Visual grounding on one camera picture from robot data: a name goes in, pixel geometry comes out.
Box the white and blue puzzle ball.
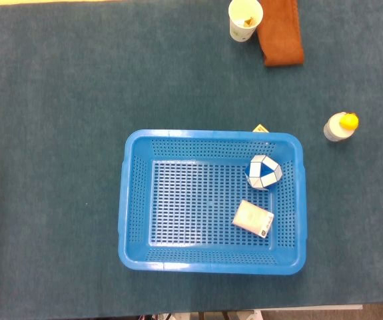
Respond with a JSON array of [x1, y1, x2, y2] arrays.
[[244, 154, 284, 191]]

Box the small pink white box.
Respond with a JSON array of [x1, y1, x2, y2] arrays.
[[231, 199, 275, 239]]

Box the blue perforated plastic basket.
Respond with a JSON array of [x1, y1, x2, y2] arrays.
[[117, 129, 308, 276]]

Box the white paper cup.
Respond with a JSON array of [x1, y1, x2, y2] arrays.
[[228, 0, 264, 43]]

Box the white bottle with yellow cap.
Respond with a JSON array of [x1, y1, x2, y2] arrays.
[[323, 112, 360, 143]]

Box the teal felt table cover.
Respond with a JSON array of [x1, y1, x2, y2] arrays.
[[0, 0, 383, 320]]

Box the brown folded cloth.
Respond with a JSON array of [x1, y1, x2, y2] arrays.
[[256, 0, 305, 68]]

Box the white table frame bar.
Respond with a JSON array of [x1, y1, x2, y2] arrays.
[[259, 305, 364, 311]]

